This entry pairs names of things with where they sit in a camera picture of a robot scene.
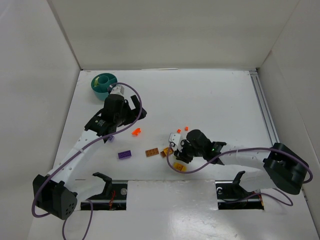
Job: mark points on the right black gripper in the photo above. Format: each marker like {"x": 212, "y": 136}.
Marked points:
{"x": 183, "y": 152}

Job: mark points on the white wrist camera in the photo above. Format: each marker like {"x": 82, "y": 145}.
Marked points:
{"x": 117, "y": 90}
{"x": 175, "y": 141}

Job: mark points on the small purple square lego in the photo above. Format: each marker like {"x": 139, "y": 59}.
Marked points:
{"x": 111, "y": 139}

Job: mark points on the teal round divided container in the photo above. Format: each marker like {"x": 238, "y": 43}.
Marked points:
{"x": 101, "y": 92}

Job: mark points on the orange translucent lego brick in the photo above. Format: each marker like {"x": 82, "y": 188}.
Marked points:
{"x": 166, "y": 151}

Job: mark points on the brown flat lego plate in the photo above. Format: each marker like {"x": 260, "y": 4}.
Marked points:
{"x": 152, "y": 152}

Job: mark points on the yellow lego brick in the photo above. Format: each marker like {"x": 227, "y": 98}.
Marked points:
{"x": 179, "y": 167}

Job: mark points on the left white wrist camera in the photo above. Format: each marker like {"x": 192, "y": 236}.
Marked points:
{"x": 117, "y": 90}

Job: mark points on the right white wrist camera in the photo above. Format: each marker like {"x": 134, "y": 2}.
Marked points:
{"x": 175, "y": 141}

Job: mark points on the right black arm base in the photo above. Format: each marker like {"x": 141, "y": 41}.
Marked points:
{"x": 230, "y": 196}

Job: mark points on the red orange lego piece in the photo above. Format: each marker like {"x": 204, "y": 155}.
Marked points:
{"x": 136, "y": 132}

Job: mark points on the purple long lego brick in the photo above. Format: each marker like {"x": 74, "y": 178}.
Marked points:
{"x": 124, "y": 155}

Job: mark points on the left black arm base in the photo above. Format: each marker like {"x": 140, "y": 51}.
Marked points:
{"x": 112, "y": 197}

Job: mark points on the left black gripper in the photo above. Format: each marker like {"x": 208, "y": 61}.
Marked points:
{"x": 129, "y": 110}

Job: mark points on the aluminium rail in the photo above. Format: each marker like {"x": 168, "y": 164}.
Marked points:
{"x": 263, "y": 105}

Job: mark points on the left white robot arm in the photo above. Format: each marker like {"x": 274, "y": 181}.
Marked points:
{"x": 56, "y": 193}

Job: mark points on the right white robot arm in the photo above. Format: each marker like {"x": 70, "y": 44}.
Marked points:
{"x": 274, "y": 167}

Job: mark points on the light green lego piece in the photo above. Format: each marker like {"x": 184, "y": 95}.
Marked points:
{"x": 100, "y": 80}

